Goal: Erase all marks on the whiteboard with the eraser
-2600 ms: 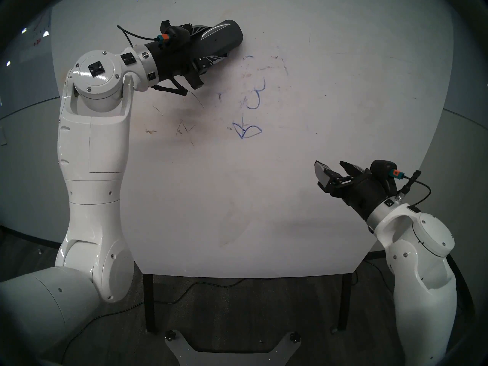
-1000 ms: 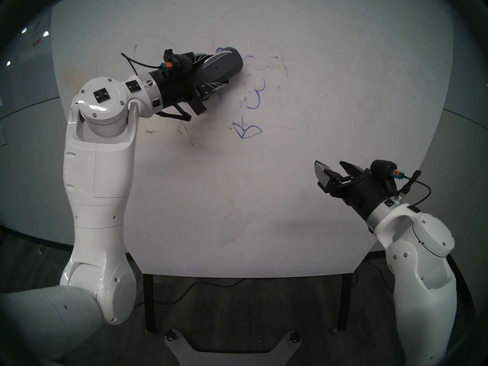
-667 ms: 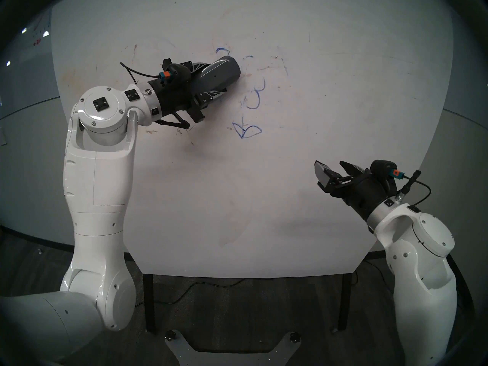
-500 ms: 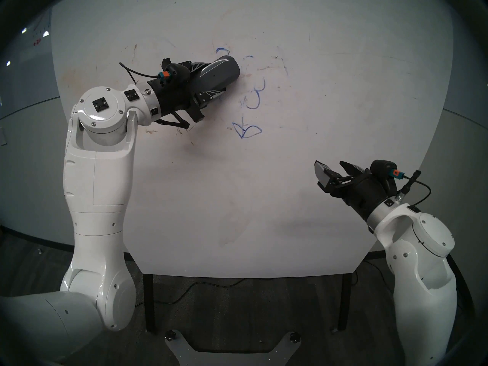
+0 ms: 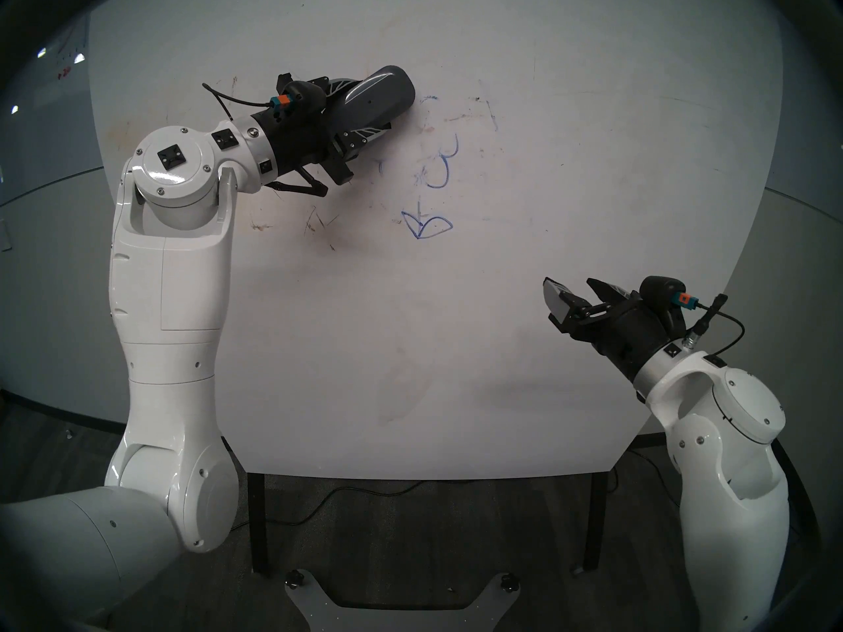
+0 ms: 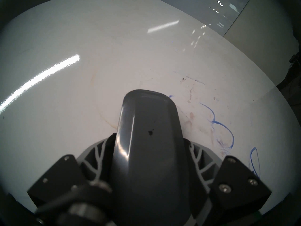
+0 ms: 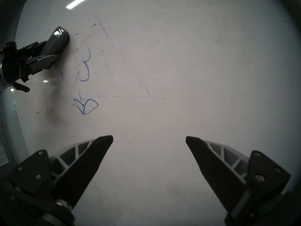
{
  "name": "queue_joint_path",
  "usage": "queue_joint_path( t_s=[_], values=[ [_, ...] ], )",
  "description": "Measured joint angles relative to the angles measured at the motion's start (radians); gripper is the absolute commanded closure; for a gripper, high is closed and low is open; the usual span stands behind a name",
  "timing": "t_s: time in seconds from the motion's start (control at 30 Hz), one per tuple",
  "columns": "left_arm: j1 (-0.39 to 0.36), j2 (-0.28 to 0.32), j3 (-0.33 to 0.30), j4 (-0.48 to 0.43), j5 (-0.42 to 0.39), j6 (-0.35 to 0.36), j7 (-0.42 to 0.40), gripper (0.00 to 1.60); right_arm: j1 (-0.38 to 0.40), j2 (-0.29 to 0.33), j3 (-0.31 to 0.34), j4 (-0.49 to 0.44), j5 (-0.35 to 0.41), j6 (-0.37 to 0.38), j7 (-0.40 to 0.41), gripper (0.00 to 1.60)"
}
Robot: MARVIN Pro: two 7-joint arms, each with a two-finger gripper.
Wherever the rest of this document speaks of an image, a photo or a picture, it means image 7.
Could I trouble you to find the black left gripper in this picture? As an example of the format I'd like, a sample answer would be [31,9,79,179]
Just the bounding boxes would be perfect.
[2,41,59,84]

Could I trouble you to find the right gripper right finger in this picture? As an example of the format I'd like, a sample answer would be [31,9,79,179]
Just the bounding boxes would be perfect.
[186,136,291,226]

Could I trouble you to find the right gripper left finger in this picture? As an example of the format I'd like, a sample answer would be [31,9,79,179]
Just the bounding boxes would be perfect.
[8,135,114,226]

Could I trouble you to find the dark grey whiteboard eraser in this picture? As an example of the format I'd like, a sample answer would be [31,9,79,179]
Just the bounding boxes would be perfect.
[46,27,69,55]

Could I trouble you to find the white whiteboard panel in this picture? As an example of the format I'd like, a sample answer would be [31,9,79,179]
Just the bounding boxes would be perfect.
[14,0,301,226]

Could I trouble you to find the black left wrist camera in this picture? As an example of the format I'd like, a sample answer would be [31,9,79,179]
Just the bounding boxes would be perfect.
[4,41,17,54]

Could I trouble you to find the thick black left gripper cable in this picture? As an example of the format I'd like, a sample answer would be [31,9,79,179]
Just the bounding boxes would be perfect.
[11,81,30,93]

